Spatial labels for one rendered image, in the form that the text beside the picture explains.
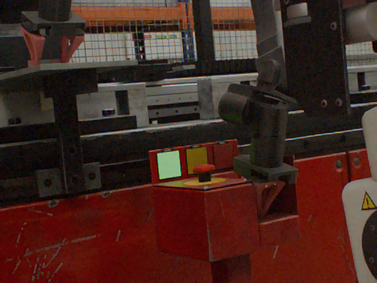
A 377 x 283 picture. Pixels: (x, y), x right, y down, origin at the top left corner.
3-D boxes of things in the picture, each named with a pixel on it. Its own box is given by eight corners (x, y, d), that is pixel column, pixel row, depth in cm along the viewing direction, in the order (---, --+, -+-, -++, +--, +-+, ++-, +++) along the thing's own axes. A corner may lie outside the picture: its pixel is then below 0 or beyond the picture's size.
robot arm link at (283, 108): (274, 103, 116) (296, 100, 120) (243, 94, 121) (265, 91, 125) (270, 143, 118) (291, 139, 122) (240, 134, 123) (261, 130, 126)
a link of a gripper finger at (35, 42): (17, 63, 132) (20, 14, 128) (52, 60, 136) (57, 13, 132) (31, 77, 127) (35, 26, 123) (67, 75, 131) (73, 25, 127)
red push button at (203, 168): (202, 187, 119) (200, 166, 119) (188, 186, 122) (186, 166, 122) (221, 184, 121) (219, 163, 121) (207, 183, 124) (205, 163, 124)
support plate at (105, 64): (40, 70, 113) (40, 64, 113) (-13, 83, 135) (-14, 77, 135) (138, 65, 123) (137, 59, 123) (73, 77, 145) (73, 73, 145)
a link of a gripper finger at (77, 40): (31, 62, 133) (35, 13, 129) (66, 60, 137) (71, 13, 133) (45, 76, 128) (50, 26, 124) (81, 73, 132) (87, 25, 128)
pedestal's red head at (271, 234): (211, 263, 113) (200, 151, 113) (157, 251, 127) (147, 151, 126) (301, 239, 125) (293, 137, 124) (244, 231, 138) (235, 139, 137)
